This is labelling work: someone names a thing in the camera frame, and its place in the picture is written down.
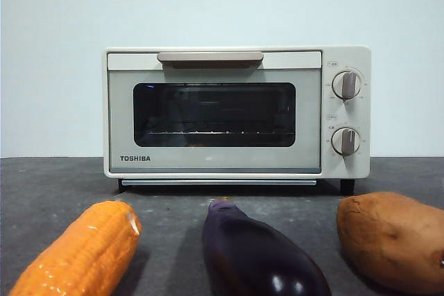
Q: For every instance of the brown sweet potato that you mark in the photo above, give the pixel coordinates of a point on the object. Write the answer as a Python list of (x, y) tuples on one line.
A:
[(392, 240)]

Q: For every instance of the purple eggplant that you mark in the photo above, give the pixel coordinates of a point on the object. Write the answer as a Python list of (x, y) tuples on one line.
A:
[(249, 254)]

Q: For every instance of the metal crumb tray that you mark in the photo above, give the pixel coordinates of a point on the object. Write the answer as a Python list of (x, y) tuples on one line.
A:
[(218, 182)]

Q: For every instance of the black oven foot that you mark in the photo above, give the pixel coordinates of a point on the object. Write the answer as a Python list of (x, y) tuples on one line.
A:
[(347, 186), (120, 184)]

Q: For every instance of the small cream timer knob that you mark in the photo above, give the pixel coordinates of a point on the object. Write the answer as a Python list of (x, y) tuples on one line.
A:
[(345, 141)]

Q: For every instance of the cream Toshiba toaster oven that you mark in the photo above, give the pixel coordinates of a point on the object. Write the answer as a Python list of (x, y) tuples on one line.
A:
[(341, 57)]

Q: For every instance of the large cream temperature knob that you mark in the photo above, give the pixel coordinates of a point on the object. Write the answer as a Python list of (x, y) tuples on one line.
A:
[(346, 84)]

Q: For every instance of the orange corn cob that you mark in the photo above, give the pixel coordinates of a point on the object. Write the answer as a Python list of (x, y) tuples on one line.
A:
[(83, 251)]

